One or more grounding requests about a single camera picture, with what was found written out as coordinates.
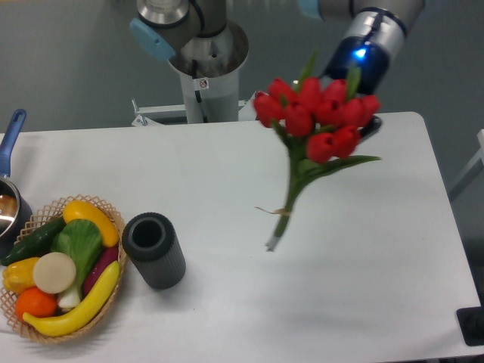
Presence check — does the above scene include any beige round disc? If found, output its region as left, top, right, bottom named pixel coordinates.
left=33, top=252, right=76, bottom=294

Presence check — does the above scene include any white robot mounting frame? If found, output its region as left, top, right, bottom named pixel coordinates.
left=131, top=93, right=256, bottom=127

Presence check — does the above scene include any green bok choy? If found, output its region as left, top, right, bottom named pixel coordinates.
left=50, top=219, right=102, bottom=312

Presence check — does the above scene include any yellow squash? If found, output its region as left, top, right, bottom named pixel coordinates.
left=63, top=200, right=119, bottom=247

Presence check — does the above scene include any yellow bell pepper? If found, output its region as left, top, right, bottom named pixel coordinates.
left=2, top=257, right=40, bottom=294

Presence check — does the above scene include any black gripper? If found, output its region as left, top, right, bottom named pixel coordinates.
left=321, top=36, right=389, bottom=144

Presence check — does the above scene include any dark grey ribbed vase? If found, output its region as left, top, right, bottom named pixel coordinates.
left=122, top=212, right=186, bottom=290

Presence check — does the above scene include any white frame at right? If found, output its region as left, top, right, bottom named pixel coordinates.
left=448, top=129, right=483, bottom=203

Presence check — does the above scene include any green cucumber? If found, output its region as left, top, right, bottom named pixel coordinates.
left=1, top=217, right=66, bottom=266

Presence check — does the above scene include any orange fruit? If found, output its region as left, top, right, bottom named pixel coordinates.
left=15, top=287, right=57, bottom=322

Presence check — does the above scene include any purple eggplant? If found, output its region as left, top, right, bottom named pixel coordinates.
left=82, top=245, right=119, bottom=296

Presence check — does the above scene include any black device at table edge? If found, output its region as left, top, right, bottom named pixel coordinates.
left=456, top=306, right=483, bottom=346

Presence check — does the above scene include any red tulip bouquet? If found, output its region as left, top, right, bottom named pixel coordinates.
left=253, top=54, right=380, bottom=252

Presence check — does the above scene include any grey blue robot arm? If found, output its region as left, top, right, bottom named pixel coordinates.
left=129, top=1, right=426, bottom=124

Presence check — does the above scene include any blue handled saucepan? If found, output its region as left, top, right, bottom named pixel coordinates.
left=1, top=109, right=32, bottom=258

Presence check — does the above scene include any yellow banana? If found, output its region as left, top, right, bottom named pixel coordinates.
left=23, top=261, right=120, bottom=337

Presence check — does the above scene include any woven wicker basket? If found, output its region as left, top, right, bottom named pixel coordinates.
left=1, top=194, right=126, bottom=344

